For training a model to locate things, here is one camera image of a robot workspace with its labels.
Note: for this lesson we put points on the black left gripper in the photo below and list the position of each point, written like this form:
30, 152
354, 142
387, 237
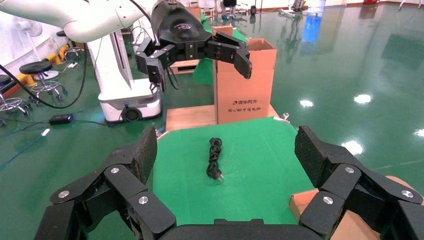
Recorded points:
180, 28

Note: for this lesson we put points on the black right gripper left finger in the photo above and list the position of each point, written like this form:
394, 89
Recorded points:
122, 185

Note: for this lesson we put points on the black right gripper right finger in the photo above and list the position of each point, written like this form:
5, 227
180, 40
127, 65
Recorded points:
364, 185

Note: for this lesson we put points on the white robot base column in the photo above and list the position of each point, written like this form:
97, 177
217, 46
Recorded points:
114, 79

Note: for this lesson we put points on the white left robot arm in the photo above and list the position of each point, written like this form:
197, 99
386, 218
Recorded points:
89, 16

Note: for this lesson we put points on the small plain cardboard box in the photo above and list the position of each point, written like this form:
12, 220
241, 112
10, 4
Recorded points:
222, 30

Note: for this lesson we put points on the flat open cardboard box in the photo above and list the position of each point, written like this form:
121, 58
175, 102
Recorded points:
356, 228

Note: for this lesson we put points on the tall printed cardboard box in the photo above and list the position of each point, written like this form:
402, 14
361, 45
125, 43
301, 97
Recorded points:
245, 89

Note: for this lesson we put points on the low wooden crate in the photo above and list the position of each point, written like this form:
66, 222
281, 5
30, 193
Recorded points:
184, 66

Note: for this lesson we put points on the silver binder clip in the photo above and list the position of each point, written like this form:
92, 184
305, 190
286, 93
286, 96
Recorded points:
285, 117
161, 134

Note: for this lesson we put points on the black power brick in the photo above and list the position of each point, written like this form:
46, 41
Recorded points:
61, 119

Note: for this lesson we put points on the green felt mat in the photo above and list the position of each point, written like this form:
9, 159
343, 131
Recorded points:
258, 165

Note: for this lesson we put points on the white power strip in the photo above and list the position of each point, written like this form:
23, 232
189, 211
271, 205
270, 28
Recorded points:
72, 65

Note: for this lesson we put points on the black round stool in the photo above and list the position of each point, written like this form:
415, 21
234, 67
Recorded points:
34, 67
71, 49

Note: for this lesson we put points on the chrome chair base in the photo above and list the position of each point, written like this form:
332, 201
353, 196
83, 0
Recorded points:
13, 104

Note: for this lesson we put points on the yellow floor block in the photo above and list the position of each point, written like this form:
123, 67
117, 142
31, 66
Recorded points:
56, 56

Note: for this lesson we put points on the white floor fan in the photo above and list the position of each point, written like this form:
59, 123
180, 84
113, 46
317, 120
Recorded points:
31, 31

